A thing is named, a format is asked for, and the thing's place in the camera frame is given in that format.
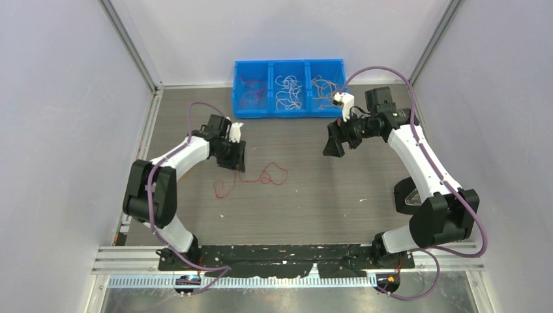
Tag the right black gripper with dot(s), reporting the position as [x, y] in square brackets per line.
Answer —
[338, 132]

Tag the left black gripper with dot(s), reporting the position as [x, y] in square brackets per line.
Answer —
[236, 162]

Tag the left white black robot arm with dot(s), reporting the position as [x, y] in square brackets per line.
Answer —
[151, 192]

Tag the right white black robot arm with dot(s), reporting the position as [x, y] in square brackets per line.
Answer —
[440, 210]

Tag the blue three-compartment plastic bin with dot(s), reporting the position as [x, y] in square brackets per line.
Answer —
[295, 88]

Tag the black triangular stand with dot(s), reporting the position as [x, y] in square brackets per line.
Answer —
[406, 197]

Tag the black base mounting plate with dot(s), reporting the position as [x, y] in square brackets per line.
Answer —
[292, 261]

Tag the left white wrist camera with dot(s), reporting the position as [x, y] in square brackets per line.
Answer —
[234, 134]

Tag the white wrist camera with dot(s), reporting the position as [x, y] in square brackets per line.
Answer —
[234, 134]
[346, 102]

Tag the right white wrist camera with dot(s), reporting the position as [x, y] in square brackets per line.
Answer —
[346, 102]

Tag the aluminium front rail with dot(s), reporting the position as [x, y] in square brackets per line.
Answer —
[137, 267]

